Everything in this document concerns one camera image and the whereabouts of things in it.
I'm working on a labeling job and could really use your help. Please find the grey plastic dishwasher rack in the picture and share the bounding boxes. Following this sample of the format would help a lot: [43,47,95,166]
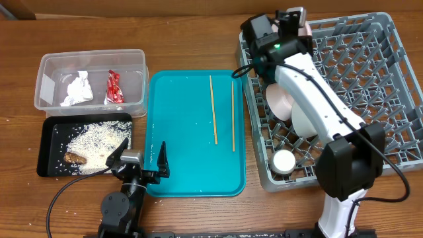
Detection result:
[242,12,422,192]

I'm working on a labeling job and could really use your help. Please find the small pink bowl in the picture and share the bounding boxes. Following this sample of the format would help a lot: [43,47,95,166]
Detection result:
[265,83,294,121]

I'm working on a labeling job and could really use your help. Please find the clear plastic bin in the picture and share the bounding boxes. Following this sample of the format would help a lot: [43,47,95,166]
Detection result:
[34,49,149,117]

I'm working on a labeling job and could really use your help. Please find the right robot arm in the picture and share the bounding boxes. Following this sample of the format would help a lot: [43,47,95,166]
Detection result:
[239,8,385,237]

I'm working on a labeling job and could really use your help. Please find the large white round plate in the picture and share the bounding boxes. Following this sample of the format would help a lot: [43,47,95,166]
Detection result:
[272,21,312,36]

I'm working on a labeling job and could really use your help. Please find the white paper napkin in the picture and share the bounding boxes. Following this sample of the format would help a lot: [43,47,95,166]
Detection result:
[60,71,93,106]

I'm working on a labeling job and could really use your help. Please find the wooden chopstick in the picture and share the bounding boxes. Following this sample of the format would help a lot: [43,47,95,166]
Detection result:
[209,75,218,145]
[231,81,236,152]

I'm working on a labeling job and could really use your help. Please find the black plastic tray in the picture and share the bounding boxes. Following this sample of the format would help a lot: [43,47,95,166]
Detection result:
[36,113,132,177]

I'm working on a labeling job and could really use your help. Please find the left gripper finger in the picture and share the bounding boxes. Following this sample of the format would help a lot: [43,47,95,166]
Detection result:
[106,138,129,167]
[157,141,170,178]

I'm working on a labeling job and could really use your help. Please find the brown food scraps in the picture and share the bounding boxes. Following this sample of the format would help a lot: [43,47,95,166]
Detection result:
[63,152,87,165]

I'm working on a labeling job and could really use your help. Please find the teal plastic serving tray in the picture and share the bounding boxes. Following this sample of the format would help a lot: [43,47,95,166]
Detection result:
[144,70,247,198]

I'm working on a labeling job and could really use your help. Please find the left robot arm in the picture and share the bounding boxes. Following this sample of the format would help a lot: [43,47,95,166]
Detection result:
[96,139,170,237]

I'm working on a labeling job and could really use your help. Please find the white rice grains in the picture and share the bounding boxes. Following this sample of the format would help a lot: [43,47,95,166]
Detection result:
[68,124,128,175]

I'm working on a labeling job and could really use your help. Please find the white plastic cup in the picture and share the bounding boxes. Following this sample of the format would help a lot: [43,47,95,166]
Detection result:
[270,149,296,175]

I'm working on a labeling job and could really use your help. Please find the grey round bowl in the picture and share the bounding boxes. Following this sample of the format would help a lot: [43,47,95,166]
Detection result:
[291,102,317,138]

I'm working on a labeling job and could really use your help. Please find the red foil snack wrapper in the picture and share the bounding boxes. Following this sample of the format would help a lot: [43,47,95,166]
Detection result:
[104,70,125,104]

